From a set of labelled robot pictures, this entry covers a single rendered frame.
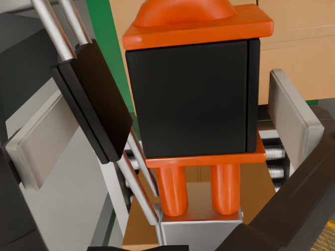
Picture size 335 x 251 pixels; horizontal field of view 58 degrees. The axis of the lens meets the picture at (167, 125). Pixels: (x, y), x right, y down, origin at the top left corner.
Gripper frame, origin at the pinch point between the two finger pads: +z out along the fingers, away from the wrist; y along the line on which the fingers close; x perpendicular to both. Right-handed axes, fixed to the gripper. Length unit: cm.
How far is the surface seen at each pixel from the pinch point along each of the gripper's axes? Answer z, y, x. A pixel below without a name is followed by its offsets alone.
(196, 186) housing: 2.6, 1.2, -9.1
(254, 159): -2.1, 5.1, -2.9
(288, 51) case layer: 71, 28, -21
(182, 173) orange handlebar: -0.1, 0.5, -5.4
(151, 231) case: 34, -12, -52
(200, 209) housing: -0.1, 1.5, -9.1
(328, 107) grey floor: 125, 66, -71
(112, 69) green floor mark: 125, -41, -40
